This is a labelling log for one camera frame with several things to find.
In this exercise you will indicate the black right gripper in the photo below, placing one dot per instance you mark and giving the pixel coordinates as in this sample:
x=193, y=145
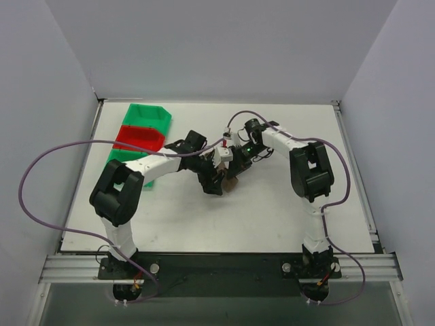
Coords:
x=234, y=168

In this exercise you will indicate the green plastic bin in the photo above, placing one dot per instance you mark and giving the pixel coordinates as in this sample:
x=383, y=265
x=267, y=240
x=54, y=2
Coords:
x=125, y=155
x=148, y=116

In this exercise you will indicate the green plastic bin near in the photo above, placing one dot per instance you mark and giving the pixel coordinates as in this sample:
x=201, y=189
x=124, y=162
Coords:
x=125, y=155

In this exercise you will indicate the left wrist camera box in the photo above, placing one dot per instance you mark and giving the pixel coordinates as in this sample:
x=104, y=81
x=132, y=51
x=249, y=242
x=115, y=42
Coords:
x=224, y=154

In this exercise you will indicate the aluminium front frame rail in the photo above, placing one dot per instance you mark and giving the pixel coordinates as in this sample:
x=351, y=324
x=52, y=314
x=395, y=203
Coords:
x=87, y=268

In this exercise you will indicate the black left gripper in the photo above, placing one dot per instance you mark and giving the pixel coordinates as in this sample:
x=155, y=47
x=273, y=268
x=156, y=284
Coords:
x=213, y=180

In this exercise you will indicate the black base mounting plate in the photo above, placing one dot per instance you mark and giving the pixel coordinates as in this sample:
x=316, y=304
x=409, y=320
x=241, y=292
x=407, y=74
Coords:
x=227, y=286

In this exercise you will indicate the green plastic bin far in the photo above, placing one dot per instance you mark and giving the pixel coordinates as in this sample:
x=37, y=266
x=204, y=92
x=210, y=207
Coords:
x=148, y=116

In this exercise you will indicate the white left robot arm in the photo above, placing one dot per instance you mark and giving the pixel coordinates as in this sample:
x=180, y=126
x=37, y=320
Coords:
x=116, y=195

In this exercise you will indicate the tan sock with striped cuff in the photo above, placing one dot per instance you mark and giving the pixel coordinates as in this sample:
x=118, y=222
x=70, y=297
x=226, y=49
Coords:
x=228, y=184

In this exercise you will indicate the red plastic bin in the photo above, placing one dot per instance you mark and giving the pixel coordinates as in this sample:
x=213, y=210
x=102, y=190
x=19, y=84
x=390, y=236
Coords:
x=143, y=137

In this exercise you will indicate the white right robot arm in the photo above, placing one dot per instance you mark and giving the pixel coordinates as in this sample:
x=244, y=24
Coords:
x=311, y=177

